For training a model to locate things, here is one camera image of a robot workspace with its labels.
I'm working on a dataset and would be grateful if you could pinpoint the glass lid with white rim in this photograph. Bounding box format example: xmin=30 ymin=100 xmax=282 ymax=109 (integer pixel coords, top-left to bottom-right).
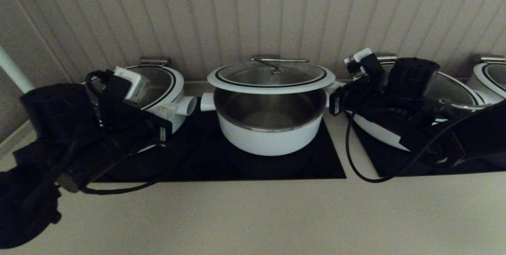
xmin=207 ymin=57 xmax=336 ymax=94

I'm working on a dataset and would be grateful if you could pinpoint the far right white pot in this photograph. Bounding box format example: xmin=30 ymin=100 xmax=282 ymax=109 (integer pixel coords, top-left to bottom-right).
xmin=472 ymin=63 xmax=506 ymax=98

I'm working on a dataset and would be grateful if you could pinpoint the black glass cooktop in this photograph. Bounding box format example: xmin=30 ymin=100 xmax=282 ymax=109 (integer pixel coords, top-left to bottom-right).
xmin=95 ymin=97 xmax=346 ymax=182
xmin=348 ymin=121 xmax=506 ymax=178

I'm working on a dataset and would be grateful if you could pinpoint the white slanted pole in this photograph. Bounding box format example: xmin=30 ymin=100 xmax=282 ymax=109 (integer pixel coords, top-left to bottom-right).
xmin=0 ymin=46 xmax=35 ymax=93

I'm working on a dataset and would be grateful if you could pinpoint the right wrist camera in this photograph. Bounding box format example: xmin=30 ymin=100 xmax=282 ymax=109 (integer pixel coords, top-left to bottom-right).
xmin=344 ymin=47 xmax=386 ymax=85

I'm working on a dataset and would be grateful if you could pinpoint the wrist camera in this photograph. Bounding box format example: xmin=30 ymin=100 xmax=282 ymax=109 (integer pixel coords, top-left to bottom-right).
xmin=113 ymin=66 xmax=151 ymax=103
xmin=344 ymin=47 xmax=386 ymax=85

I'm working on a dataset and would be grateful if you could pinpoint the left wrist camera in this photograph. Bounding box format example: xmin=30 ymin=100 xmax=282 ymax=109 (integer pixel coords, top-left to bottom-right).
xmin=113 ymin=66 xmax=151 ymax=103

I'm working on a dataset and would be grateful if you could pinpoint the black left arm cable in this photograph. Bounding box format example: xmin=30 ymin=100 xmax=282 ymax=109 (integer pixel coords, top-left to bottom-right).
xmin=81 ymin=144 xmax=176 ymax=195

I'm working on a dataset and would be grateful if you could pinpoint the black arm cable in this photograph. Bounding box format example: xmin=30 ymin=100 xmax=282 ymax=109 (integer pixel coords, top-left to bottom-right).
xmin=345 ymin=105 xmax=506 ymax=183
xmin=81 ymin=144 xmax=176 ymax=195

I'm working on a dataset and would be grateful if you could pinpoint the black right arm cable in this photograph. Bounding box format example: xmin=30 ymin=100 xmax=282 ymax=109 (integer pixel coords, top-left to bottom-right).
xmin=345 ymin=105 xmax=506 ymax=183

